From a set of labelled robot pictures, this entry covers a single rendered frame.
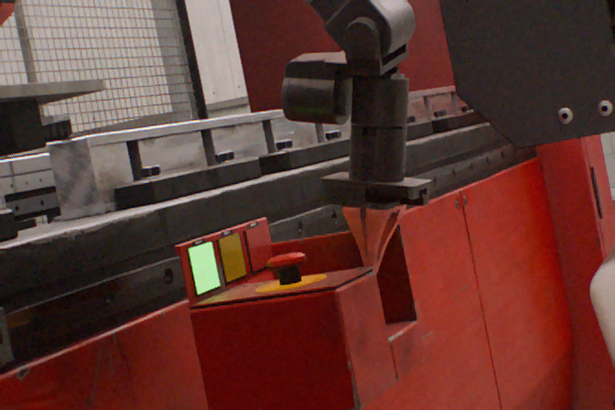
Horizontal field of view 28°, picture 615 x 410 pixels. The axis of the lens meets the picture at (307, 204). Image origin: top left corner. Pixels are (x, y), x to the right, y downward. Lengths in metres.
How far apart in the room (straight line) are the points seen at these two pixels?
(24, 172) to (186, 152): 0.26
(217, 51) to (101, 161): 7.52
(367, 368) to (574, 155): 1.91
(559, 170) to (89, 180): 1.74
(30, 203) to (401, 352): 0.73
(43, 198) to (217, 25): 7.20
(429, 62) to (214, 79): 5.97
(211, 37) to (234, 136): 7.20
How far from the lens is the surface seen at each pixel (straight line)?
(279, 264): 1.20
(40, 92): 1.00
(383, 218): 1.24
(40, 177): 1.85
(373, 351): 1.20
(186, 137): 1.70
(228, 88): 8.99
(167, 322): 1.35
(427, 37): 3.12
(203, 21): 9.05
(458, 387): 2.22
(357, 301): 1.18
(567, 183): 3.05
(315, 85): 1.26
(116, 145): 1.55
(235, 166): 1.69
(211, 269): 1.25
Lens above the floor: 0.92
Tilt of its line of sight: 3 degrees down
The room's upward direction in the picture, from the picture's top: 11 degrees counter-clockwise
